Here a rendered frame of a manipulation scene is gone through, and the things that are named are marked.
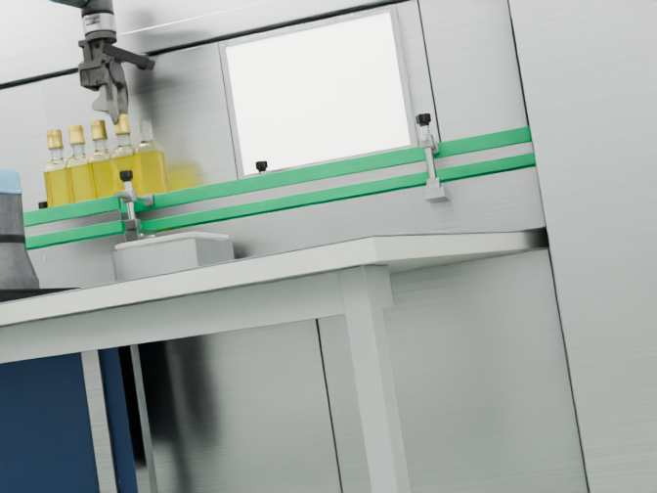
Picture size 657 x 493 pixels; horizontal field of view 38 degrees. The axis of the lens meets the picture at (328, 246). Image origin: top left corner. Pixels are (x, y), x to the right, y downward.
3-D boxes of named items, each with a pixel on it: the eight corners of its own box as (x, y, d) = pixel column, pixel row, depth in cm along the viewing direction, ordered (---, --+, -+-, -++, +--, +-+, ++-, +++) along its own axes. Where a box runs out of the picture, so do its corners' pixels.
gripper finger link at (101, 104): (96, 128, 219) (94, 90, 220) (120, 123, 217) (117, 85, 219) (90, 124, 216) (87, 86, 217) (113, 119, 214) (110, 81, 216)
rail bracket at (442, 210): (458, 226, 198) (440, 119, 199) (449, 223, 181) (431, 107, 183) (434, 230, 199) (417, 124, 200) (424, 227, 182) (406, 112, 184)
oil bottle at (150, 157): (176, 232, 219) (163, 140, 220) (167, 231, 213) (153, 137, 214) (153, 236, 220) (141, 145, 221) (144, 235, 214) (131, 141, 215)
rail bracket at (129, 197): (160, 229, 212) (153, 174, 213) (128, 226, 196) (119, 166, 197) (148, 232, 213) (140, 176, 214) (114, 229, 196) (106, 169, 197)
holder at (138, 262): (245, 277, 206) (240, 242, 206) (199, 279, 179) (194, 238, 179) (171, 289, 209) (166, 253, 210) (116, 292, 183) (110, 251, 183)
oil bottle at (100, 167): (130, 240, 221) (117, 149, 222) (120, 239, 216) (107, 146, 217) (108, 244, 222) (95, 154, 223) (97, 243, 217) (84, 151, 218)
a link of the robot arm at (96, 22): (120, 19, 224) (105, 10, 216) (122, 38, 224) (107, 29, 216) (91, 25, 226) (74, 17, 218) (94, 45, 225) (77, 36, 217)
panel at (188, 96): (419, 152, 219) (397, 7, 221) (417, 150, 216) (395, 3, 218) (65, 216, 238) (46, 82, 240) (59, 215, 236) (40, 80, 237)
